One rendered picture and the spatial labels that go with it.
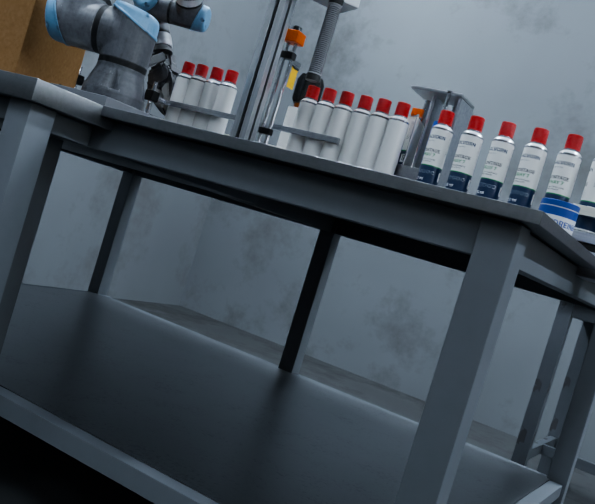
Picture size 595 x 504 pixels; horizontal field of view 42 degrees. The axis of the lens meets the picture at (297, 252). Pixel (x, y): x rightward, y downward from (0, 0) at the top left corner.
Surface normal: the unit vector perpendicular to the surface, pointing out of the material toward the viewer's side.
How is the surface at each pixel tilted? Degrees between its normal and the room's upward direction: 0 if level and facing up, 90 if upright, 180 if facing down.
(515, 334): 90
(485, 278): 90
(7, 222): 90
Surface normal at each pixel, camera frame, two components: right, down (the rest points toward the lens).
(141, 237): 0.83, 0.26
